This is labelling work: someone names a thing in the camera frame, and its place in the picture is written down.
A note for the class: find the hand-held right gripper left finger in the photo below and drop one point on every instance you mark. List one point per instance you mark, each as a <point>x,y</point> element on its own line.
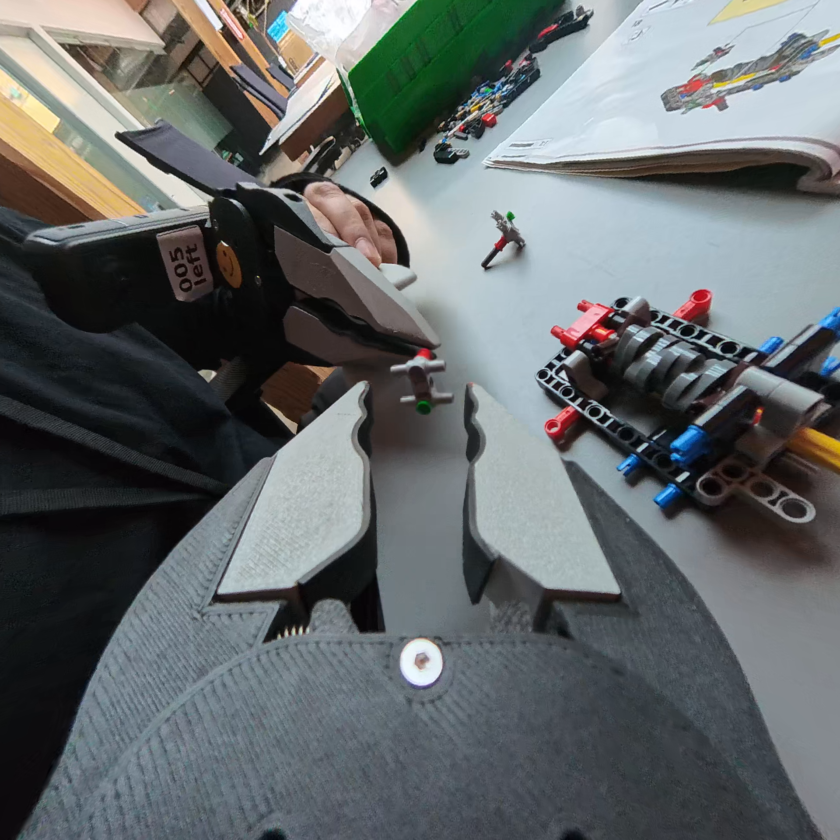
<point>295,525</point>

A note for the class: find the white side desk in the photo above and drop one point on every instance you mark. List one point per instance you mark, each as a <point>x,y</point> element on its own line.
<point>308,98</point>

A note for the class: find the clear plastic bag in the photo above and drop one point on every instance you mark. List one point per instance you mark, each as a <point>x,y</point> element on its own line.
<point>328,26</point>

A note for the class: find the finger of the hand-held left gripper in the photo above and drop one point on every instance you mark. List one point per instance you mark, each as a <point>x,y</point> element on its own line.
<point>354,295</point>
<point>321,338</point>

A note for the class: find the black red lego beam assembly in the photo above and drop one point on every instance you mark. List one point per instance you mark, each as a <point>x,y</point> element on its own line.
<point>558,29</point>

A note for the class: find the black curved lego piece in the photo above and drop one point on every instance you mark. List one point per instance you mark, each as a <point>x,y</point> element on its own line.
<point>449,154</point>

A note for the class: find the lego chassis frame assembly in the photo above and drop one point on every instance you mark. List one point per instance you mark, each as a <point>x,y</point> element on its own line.
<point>656,367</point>

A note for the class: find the small grey lego connector assembly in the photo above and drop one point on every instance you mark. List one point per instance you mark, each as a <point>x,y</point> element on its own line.
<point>510,231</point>
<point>417,374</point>

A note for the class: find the pile of loose lego pieces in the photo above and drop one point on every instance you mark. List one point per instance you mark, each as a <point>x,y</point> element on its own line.
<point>485,105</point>

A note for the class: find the lego instruction booklet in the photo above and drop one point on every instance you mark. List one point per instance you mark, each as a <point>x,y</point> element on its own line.
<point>623,98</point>

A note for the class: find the green plastic bin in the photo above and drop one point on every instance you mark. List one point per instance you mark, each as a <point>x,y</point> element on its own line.
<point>426,72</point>

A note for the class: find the small black lego piece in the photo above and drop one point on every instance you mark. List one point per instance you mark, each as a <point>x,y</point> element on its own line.
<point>379,177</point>

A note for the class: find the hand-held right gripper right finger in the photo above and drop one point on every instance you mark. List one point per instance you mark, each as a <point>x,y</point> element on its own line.
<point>531,518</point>

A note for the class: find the person's left hand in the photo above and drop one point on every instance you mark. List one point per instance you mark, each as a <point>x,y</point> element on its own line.
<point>348,216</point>

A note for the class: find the wooden panel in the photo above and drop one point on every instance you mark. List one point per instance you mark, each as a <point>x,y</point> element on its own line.
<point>52,170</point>

